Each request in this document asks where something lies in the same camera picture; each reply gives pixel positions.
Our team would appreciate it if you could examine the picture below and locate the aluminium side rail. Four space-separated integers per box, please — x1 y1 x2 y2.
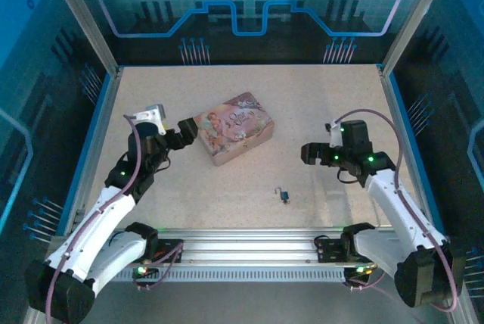
377 64 436 235
63 66 125 235

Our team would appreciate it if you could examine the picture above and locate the pink fairy picture tin box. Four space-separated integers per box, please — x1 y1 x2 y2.
192 91 276 168

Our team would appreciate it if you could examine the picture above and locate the aluminium frame post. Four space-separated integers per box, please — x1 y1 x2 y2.
40 0 123 77
380 0 457 75

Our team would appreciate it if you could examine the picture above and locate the small blue padlock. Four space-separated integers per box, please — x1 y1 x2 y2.
274 185 293 204

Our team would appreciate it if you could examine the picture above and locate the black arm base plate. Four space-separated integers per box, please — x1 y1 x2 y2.
149 238 185 264
315 235 355 264

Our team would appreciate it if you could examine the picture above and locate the blue table edge trim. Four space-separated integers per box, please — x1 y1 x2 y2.
55 73 114 235

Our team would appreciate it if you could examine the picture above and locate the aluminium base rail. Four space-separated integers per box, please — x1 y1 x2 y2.
47 227 455 283

